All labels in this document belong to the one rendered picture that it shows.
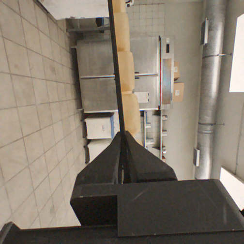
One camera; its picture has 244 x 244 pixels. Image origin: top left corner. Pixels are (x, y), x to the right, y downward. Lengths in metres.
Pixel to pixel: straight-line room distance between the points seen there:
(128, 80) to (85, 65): 2.88
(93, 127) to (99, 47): 1.66
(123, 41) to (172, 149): 4.26
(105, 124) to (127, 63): 3.12
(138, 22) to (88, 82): 2.02
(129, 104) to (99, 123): 3.14
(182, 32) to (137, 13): 1.20
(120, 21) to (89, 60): 2.84
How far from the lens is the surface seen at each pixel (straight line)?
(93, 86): 2.97
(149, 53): 3.05
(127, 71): 0.17
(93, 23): 3.67
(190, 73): 4.24
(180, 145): 4.44
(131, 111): 0.15
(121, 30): 0.21
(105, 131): 3.32
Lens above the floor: 1.00
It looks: 1 degrees down
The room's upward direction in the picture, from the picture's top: 87 degrees clockwise
